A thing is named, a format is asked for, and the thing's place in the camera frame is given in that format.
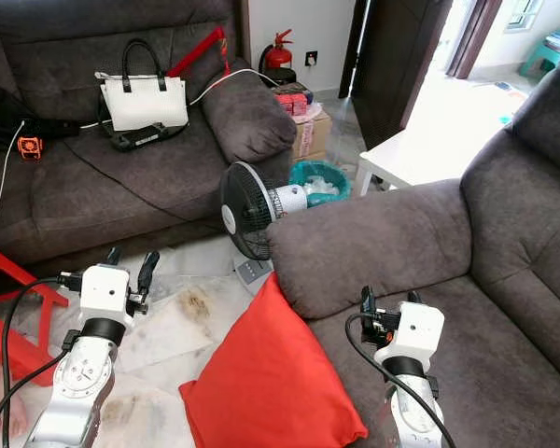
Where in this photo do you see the brown cardboard box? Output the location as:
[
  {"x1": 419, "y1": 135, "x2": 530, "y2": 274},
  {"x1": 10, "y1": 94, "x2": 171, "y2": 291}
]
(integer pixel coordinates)
[{"x1": 291, "y1": 107, "x2": 332, "y2": 161}]

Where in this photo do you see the window frame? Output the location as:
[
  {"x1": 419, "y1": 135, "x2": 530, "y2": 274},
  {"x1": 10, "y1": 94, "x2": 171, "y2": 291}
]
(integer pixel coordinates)
[{"x1": 507, "y1": 0, "x2": 547, "y2": 29}]

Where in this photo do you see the small orange black device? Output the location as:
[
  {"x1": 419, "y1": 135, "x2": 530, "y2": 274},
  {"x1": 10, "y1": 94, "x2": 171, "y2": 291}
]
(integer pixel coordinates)
[{"x1": 17, "y1": 135, "x2": 43, "y2": 160}]

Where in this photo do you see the black and white electric fan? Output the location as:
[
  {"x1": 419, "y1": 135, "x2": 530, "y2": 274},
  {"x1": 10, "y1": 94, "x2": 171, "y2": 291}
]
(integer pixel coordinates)
[{"x1": 219, "y1": 161, "x2": 311, "y2": 286}]

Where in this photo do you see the dark brown door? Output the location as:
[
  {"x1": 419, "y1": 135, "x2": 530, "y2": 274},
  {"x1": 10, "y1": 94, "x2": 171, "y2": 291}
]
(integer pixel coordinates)
[{"x1": 350, "y1": 0, "x2": 454, "y2": 150}]

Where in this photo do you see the long dark grey fabric sofa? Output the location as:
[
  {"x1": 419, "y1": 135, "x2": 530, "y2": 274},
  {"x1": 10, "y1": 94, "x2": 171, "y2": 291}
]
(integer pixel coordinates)
[{"x1": 0, "y1": 0, "x2": 295, "y2": 272}]

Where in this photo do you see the red plastic stool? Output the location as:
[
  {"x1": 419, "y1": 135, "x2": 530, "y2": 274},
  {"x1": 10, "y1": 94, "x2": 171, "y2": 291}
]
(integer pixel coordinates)
[{"x1": 0, "y1": 245, "x2": 71, "y2": 385}]

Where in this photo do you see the red fire extinguisher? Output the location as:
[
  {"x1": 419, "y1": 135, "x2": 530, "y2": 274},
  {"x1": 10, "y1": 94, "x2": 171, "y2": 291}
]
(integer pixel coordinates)
[{"x1": 259, "y1": 28, "x2": 296, "y2": 87}]

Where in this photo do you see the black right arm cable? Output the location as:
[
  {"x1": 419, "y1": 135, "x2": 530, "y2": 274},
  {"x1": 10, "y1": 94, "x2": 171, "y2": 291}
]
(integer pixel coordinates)
[{"x1": 345, "y1": 313, "x2": 458, "y2": 448}]

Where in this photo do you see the white low table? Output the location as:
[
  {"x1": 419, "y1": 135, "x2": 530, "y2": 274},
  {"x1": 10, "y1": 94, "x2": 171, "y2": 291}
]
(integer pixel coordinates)
[{"x1": 355, "y1": 73, "x2": 538, "y2": 197}]

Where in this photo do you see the teal plastic basket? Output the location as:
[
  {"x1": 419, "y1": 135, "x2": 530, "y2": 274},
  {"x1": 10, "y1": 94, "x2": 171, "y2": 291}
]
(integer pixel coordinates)
[{"x1": 287, "y1": 159, "x2": 353, "y2": 208}]

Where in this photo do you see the white handbag with black handles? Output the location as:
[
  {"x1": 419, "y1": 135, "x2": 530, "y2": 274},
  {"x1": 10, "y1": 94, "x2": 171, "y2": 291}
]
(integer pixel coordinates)
[{"x1": 98, "y1": 37, "x2": 189, "y2": 133}]

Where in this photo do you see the teal plastic chair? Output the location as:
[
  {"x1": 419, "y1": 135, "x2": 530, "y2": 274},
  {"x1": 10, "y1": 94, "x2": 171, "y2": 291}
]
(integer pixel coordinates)
[{"x1": 518, "y1": 23, "x2": 560, "y2": 80}]

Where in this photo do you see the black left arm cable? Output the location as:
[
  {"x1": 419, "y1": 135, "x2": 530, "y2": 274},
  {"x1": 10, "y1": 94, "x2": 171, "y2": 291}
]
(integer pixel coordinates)
[{"x1": 0, "y1": 273, "x2": 85, "y2": 448}]

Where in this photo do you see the red square pillow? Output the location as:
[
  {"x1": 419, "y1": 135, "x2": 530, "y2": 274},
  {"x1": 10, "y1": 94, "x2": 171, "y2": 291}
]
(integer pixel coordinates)
[{"x1": 178, "y1": 271, "x2": 370, "y2": 448}]

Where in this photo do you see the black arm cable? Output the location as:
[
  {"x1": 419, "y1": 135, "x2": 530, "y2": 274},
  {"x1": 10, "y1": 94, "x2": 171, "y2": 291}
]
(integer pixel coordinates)
[
  {"x1": 345, "y1": 313, "x2": 458, "y2": 448},
  {"x1": 0, "y1": 273, "x2": 85, "y2": 448}
]

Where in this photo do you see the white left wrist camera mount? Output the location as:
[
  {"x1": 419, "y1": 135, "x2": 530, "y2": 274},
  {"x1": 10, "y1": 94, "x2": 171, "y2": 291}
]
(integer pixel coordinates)
[{"x1": 79, "y1": 264, "x2": 132, "y2": 323}]

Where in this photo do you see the red printed packet box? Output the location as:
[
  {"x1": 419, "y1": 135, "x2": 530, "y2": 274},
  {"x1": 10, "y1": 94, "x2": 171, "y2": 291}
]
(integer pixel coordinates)
[{"x1": 275, "y1": 86, "x2": 311, "y2": 118}]

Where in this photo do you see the white charging cable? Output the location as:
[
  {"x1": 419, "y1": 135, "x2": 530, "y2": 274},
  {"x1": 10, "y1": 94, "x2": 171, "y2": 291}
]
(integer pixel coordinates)
[{"x1": 0, "y1": 67, "x2": 276, "y2": 234}]

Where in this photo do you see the black jacket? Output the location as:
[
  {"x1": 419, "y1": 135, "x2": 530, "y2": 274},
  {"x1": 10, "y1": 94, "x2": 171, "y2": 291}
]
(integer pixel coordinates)
[{"x1": 0, "y1": 82, "x2": 80, "y2": 152}]

